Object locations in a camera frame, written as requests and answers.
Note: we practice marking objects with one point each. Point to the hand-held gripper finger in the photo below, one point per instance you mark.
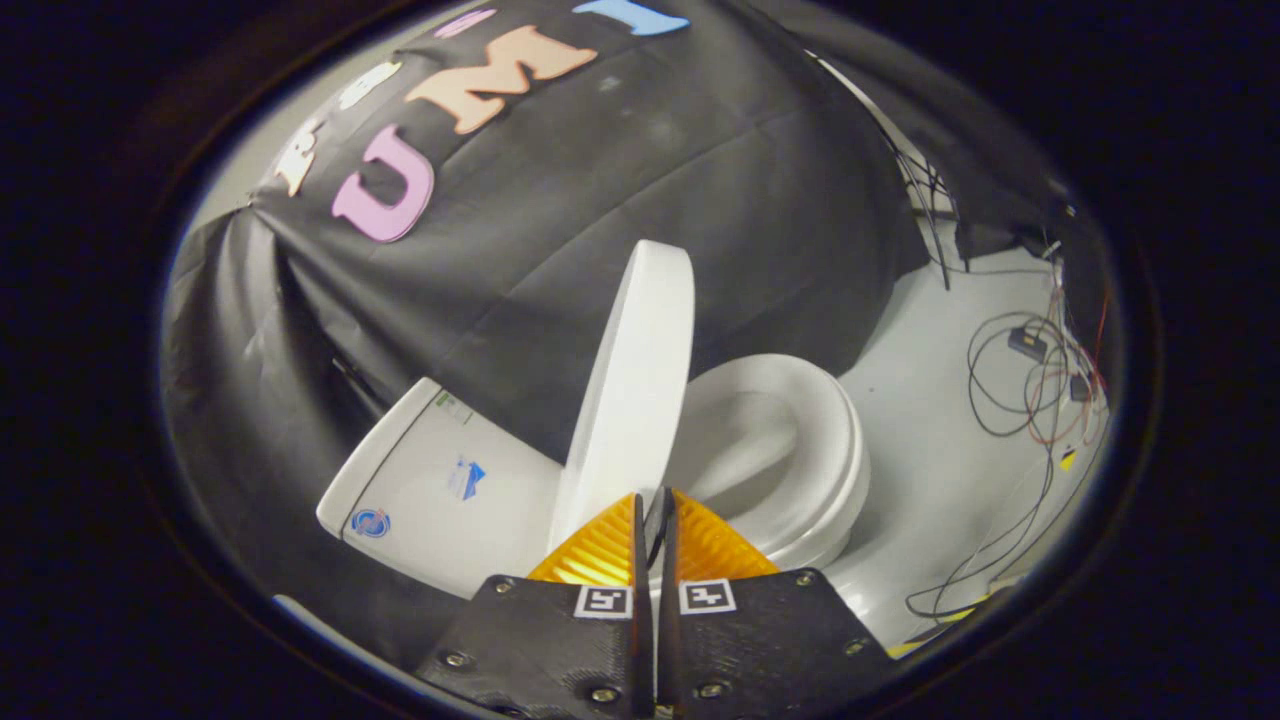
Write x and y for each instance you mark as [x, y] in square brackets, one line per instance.
[668, 600]
[643, 600]

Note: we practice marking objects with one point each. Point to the white toilet lid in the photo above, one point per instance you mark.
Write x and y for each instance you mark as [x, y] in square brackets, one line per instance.
[630, 380]

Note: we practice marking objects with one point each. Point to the white toilet seat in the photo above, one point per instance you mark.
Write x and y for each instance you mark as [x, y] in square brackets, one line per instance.
[835, 440]

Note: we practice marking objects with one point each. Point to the white ceramic toilet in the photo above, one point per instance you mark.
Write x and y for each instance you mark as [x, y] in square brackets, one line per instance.
[420, 480]

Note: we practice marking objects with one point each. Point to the black backdrop cloth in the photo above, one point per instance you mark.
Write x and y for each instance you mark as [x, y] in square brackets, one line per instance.
[700, 180]

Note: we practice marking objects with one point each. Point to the small black adapter box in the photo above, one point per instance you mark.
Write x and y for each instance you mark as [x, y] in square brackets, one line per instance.
[1027, 343]

